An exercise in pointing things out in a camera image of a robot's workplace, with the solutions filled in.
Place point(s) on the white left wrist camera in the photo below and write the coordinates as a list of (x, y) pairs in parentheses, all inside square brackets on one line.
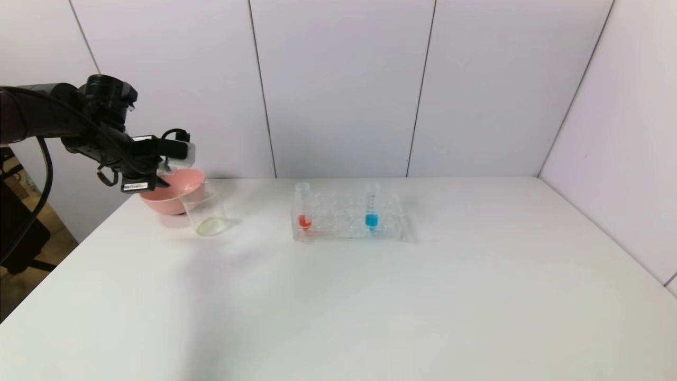
[(188, 151)]

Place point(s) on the clear glass beaker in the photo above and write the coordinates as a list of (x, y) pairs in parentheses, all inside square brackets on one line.
[(211, 226)]

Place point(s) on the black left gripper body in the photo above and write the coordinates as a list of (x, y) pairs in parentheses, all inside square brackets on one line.
[(136, 186)]

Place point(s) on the test tube with red pigment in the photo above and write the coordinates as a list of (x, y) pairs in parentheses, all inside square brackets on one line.
[(304, 221)]

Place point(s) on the black and orange left arm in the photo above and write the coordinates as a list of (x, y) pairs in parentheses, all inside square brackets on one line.
[(42, 116)]

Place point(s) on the test tube with yellow pigment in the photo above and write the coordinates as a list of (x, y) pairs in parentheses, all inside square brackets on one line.
[(169, 169)]

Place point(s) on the clear acrylic test tube rack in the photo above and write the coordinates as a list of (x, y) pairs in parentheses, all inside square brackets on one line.
[(338, 233)]

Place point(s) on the test tube with blue pigment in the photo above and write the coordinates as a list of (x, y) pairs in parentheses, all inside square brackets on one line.
[(372, 221)]

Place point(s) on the black chair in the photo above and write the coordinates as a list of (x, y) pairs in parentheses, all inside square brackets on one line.
[(21, 248)]

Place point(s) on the pink bowl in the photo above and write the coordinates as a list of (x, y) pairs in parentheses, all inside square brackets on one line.
[(174, 198)]

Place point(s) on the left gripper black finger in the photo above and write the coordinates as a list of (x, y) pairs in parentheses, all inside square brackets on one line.
[(161, 181)]

